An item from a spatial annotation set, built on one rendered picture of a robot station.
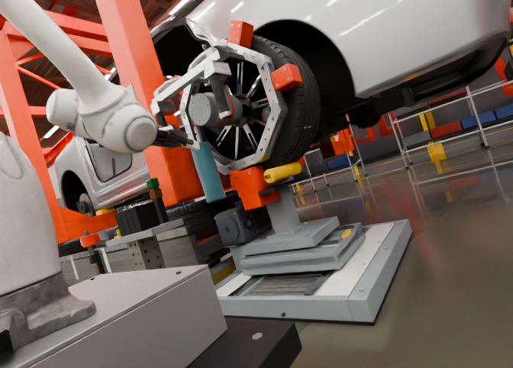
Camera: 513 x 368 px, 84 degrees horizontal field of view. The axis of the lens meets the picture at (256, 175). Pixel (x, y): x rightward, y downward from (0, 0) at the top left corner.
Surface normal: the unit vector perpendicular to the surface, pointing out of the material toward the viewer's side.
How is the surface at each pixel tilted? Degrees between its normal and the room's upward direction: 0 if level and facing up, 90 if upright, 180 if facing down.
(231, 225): 90
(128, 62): 90
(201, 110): 90
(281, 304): 90
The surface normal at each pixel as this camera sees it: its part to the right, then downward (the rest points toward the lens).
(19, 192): 0.92, -0.35
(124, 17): 0.76, -0.26
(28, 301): 0.84, -0.37
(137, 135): 0.80, 0.37
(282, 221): -0.58, 0.16
